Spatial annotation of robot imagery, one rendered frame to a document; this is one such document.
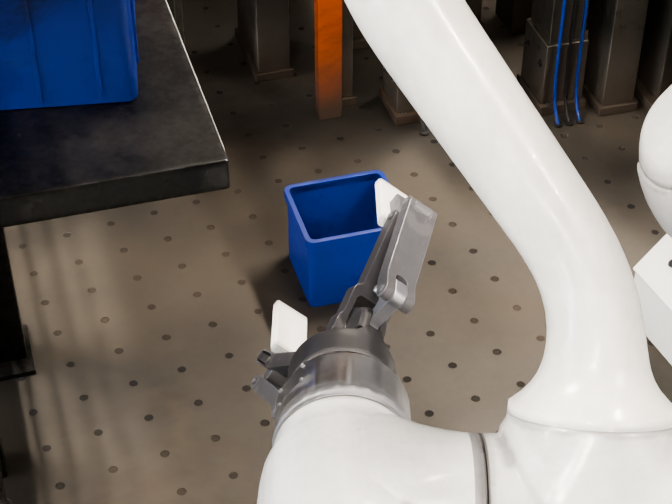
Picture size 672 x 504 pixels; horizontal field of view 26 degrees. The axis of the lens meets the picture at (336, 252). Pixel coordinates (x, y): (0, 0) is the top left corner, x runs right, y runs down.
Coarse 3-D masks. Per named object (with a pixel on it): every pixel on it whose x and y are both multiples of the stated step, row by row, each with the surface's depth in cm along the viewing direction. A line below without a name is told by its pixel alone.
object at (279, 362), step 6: (264, 354) 112; (270, 354) 112; (276, 354) 111; (282, 354) 110; (288, 354) 109; (258, 360) 112; (264, 360) 112; (270, 360) 112; (276, 360) 111; (282, 360) 109; (288, 360) 108; (264, 366) 112; (270, 366) 111; (276, 366) 110; (282, 366) 109; (288, 366) 108; (282, 372) 111
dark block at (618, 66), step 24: (600, 0) 173; (624, 0) 168; (648, 0) 170; (600, 24) 174; (624, 24) 171; (600, 48) 175; (624, 48) 173; (600, 72) 176; (624, 72) 175; (600, 96) 178; (624, 96) 178
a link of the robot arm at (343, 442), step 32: (320, 416) 87; (352, 416) 87; (384, 416) 87; (288, 448) 86; (320, 448) 84; (352, 448) 84; (384, 448) 84; (416, 448) 84; (448, 448) 84; (480, 448) 85; (288, 480) 83; (320, 480) 82; (352, 480) 81; (384, 480) 82; (416, 480) 82; (448, 480) 83; (480, 480) 83
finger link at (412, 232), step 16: (400, 224) 104; (416, 224) 104; (432, 224) 105; (400, 240) 102; (416, 240) 103; (400, 256) 102; (416, 256) 103; (384, 272) 101; (400, 272) 101; (416, 272) 102; (384, 288) 99
